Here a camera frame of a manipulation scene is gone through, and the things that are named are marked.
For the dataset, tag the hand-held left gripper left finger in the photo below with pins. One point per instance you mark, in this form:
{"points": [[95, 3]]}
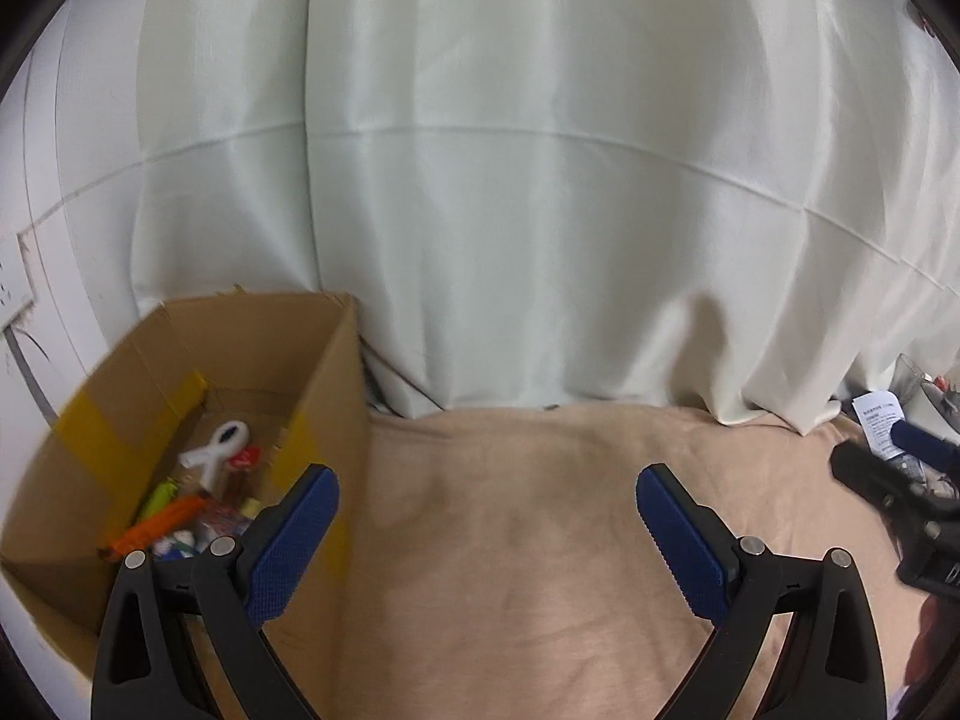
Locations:
{"points": [[292, 540]]}

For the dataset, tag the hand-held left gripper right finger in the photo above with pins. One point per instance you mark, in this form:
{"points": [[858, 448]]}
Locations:
{"points": [[682, 540]]}

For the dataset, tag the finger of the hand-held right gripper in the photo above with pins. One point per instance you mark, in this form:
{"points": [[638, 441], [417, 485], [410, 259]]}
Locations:
{"points": [[926, 442], [870, 476]]}

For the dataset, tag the red label meat snack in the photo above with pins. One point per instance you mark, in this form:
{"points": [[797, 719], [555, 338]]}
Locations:
{"points": [[246, 457]]}

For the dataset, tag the white plastic clamp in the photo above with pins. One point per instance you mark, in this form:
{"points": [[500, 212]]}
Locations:
{"points": [[217, 450]]}

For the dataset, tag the orange snack bar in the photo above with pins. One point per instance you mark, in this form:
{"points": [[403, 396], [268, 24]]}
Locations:
{"points": [[161, 523]]}

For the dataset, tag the green snack bar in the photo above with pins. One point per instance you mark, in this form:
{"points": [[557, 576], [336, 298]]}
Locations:
{"points": [[159, 501]]}

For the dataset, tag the brown cardboard box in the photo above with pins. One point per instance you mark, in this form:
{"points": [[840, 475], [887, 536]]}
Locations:
{"points": [[334, 390]]}

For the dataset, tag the clear plastic container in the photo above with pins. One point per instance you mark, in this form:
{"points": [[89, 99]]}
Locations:
{"points": [[919, 382]]}

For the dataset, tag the printed paper sheet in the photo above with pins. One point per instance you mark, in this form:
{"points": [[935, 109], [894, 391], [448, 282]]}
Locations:
{"points": [[877, 420]]}

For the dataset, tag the beige blanket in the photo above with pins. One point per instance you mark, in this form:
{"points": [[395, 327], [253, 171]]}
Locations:
{"points": [[510, 502]]}

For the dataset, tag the white curtain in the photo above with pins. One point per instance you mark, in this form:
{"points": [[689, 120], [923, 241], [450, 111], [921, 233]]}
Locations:
{"points": [[525, 165]]}

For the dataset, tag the white wall socket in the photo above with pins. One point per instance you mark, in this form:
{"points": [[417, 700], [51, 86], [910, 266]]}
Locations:
{"points": [[11, 277]]}

